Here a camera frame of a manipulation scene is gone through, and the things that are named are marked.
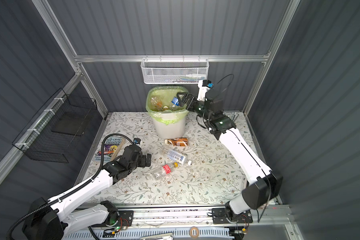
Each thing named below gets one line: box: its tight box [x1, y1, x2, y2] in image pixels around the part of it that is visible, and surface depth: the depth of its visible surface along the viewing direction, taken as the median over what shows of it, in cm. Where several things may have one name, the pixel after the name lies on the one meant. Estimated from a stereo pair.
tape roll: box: [189, 226, 200, 239], surface depth 72 cm
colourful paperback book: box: [92, 136, 123, 162], surface depth 98 cm
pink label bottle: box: [154, 164, 172, 179], surface depth 87 cm
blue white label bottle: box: [163, 149, 187, 165], surface depth 92 cm
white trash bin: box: [149, 111, 189, 139], surface depth 86 cm
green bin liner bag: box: [146, 85, 189, 126], surface depth 96 cm
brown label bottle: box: [164, 137, 188, 147], surface depth 101 cm
